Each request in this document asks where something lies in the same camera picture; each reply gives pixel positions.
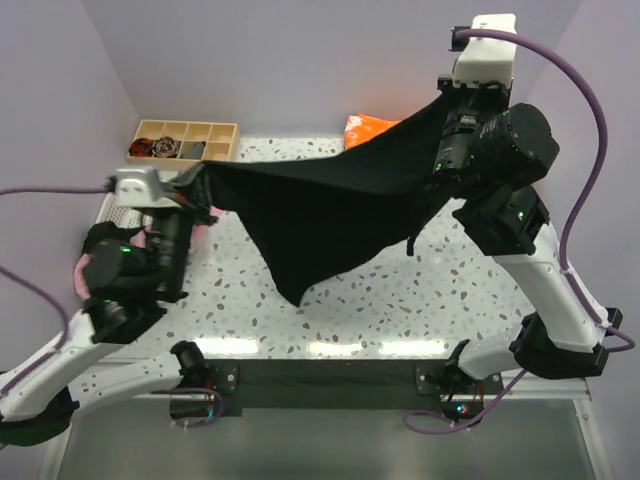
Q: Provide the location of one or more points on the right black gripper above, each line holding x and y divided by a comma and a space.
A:
499, 92

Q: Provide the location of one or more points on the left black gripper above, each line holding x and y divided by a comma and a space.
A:
177, 194

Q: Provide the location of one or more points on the black t-shirt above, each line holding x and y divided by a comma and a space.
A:
316, 218

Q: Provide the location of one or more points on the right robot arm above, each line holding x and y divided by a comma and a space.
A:
490, 155

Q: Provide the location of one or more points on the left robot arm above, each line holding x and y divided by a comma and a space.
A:
54, 387

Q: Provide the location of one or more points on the grey rolled fabric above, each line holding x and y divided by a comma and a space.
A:
192, 150

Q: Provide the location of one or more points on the brown patterned rolled fabric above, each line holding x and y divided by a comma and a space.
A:
166, 147

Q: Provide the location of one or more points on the wooden compartment box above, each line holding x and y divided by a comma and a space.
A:
221, 140

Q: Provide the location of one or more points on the red black rolled fabric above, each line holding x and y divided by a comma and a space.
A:
141, 147

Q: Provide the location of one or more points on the white laundry basket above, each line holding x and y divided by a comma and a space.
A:
122, 217

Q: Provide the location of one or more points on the pink t-shirt in basket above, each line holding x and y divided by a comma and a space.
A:
151, 265

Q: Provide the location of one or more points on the black garment in basket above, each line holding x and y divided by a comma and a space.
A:
106, 231

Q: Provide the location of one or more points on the orange white folded t-shirt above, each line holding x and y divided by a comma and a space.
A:
362, 128

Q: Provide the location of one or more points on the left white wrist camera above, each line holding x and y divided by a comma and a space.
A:
140, 187

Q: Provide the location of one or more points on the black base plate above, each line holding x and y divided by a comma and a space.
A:
357, 384

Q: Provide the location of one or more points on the aluminium rail frame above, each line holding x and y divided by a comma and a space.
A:
537, 432

